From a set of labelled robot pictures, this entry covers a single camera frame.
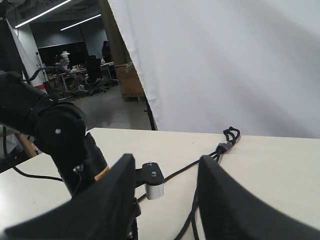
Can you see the standing person in background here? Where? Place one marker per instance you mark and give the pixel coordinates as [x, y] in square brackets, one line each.
[106, 52]

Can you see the wooden crate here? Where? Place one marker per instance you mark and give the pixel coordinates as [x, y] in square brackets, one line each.
[129, 81]

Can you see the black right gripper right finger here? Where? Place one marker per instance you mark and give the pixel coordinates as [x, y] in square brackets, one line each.
[230, 212]

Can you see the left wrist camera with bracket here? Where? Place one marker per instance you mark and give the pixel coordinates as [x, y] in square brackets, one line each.
[153, 179]

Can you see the white backdrop cloth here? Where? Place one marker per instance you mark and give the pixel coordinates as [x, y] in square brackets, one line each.
[208, 64]

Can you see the black office chair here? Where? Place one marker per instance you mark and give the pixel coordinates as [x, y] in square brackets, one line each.
[94, 79]

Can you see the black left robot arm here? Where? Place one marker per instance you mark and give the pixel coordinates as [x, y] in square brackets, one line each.
[59, 130]

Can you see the seated person in background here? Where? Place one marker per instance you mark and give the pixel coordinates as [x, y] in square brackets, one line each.
[60, 65]

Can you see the background office desk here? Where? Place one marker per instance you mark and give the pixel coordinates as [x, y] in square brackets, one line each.
[72, 83]

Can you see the black backdrop stand pole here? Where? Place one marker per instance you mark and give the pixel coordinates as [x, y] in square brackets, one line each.
[150, 116]

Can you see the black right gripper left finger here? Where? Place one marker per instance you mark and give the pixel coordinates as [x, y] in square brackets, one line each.
[104, 211]

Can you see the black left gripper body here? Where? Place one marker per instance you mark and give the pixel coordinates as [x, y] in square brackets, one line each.
[141, 177]

